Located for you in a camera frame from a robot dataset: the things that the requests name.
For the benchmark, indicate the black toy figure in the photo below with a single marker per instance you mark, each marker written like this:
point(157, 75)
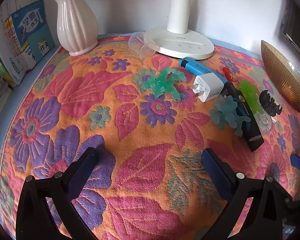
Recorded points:
point(268, 102)

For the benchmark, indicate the clear glass ornament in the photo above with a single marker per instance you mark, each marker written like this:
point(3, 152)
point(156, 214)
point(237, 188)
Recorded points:
point(265, 122)

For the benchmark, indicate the amber ribbed glass bowl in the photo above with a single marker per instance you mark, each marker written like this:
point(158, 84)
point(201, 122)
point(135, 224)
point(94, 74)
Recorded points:
point(285, 75)

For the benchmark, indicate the row of upright books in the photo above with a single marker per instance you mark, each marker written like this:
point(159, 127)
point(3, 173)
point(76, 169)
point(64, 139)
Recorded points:
point(5, 55)

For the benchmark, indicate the clear plastic cup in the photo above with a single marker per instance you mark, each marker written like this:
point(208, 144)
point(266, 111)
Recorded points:
point(140, 42)

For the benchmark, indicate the black wall television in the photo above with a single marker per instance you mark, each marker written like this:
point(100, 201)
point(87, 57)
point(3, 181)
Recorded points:
point(295, 22)

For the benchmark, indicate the white ribbed ceramic vase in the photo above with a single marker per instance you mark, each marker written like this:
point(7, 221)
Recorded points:
point(75, 25)

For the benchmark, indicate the small red pack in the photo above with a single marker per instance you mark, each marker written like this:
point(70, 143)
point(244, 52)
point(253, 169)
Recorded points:
point(230, 76)

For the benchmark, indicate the black rectangular tube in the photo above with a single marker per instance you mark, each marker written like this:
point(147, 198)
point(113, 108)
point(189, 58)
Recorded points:
point(250, 125)

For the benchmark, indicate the blue cover workbook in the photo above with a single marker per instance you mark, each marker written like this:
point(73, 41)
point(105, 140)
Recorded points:
point(32, 30)

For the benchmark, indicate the white wall charger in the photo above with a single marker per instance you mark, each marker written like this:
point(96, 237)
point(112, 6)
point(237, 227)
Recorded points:
point(208, 86)

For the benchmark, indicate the floral woven tablecloth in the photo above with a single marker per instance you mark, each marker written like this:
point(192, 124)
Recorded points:
point(140, 142)

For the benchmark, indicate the lime green toy figure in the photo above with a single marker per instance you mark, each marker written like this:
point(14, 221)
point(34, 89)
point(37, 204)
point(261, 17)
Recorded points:
point(250, 95)

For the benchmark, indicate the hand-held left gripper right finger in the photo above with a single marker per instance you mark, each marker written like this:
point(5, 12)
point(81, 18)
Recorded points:
point(215, 172)

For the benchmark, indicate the blue rectangular box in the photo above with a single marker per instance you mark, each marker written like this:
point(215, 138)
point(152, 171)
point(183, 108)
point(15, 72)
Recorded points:
point(197, 67)

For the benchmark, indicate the teal green toy figure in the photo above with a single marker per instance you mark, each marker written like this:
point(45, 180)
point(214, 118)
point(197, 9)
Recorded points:
point(162, 82)

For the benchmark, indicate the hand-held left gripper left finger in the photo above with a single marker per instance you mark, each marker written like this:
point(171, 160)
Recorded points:
point(76, 180)

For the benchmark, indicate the white desk lamp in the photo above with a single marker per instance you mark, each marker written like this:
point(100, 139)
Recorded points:
point(180, 17)

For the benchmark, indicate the light blue toy figure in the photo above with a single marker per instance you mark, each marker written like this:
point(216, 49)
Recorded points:
point(226, 112)

